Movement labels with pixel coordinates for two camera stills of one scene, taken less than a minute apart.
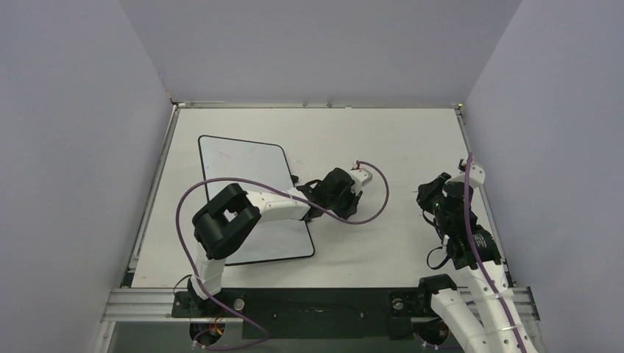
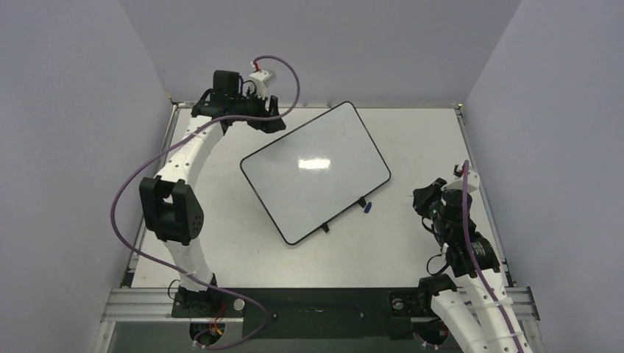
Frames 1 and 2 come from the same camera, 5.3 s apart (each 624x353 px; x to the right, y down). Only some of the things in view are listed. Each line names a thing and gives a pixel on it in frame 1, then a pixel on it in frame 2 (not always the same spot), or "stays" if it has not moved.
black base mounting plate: (312, 314) stays
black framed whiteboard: (274, 239) → (309, 176)
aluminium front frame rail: (149, 305) stays
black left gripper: (353, 200) → (272, 111)
